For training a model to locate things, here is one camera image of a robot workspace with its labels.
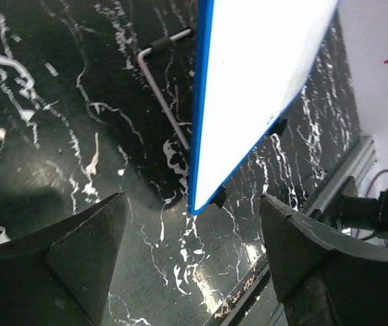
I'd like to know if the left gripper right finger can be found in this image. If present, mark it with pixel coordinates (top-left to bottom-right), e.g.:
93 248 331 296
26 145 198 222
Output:
260 195 388 325

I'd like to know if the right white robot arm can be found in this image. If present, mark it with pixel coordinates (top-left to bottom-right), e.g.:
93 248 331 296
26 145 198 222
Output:
336 190 388 239

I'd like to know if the metal whiteboard stand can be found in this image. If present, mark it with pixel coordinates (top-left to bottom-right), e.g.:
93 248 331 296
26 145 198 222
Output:
137 27 194 152

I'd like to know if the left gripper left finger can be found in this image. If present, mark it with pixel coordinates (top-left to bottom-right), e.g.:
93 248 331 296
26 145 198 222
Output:
0 192 129 325

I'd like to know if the white blue-framed whiteboard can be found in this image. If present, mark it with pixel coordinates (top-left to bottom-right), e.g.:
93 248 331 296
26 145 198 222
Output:
188 1 338 215

